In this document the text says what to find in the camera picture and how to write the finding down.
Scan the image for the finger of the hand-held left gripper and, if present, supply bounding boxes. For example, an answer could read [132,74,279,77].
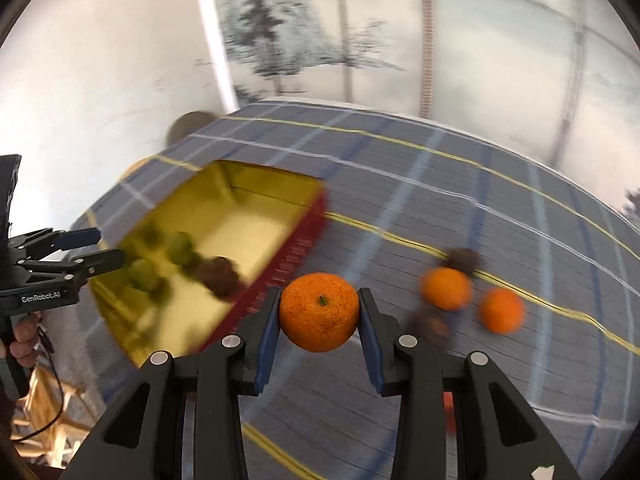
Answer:
[10,227,103,262]
[16,248,125,287]

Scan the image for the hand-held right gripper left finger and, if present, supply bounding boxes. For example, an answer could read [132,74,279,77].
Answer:
[65,286,282,480]

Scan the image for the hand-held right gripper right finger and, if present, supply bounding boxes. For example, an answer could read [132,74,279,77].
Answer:
[358,288,582,480]

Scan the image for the orange mandarin with stem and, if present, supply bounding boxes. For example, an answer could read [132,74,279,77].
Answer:
[278,272,361,354]

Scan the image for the gold box with red side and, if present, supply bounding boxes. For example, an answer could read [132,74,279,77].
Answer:
[89,160,329,370]

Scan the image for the person's left hand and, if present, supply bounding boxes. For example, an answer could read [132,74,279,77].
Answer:
[0,311,43,368]

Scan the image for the green lime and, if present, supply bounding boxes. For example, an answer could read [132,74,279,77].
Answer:
[165,231,197,268]
[127,258,162,293]

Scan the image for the dark brown passion fruit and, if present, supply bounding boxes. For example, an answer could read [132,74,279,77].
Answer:
[194,256,243,298]
[409,310,452,348]
[444,247,482,277]

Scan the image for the wooden chair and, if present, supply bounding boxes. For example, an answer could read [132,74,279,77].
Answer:
[9,355,103,472]

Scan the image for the brown round stool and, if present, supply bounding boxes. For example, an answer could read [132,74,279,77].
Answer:
[165,111,217,147]

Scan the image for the grey plaid tablecloth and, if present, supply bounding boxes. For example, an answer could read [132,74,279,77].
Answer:
[50,99,640,480]

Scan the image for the frosted window with tree shadow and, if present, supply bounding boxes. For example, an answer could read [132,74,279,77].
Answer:
[192,0,640,196]

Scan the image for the black cable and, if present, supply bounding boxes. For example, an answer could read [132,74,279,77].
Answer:
[37,325,67,442]

